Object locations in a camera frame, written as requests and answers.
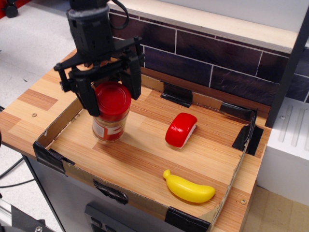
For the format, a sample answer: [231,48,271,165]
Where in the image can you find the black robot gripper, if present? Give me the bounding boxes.
[54,6,145,116]

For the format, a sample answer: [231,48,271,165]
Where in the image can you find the red-capped spice bottle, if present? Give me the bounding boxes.
[92,81,131,142]

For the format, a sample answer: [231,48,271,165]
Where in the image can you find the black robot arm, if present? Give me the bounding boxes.
[54,0,145,116]

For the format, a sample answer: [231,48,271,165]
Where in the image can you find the taped cardboard fence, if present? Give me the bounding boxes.
[33,75,269,232]

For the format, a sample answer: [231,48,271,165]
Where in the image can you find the red toy sushi piece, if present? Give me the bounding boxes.
[165,113,197,149]

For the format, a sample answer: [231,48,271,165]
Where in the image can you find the yellow toy banana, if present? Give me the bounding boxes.
[163,169,216,203]

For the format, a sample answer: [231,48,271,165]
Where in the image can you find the dark brick backsplash panel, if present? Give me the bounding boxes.
[113,14,298,106]

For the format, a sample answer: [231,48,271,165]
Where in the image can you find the white grooved block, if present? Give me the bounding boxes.
[257,98,309,205]

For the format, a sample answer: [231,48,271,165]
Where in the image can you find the black floor cables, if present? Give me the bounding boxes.
[0,154,36,189]

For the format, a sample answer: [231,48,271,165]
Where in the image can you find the black wheel red frame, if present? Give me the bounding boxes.
[0,0,29,18]

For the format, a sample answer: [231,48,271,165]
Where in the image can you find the black metal bracket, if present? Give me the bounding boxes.
[0,199,54,232]

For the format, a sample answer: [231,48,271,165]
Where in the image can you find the black shelf post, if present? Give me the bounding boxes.
[265,9,309,128]

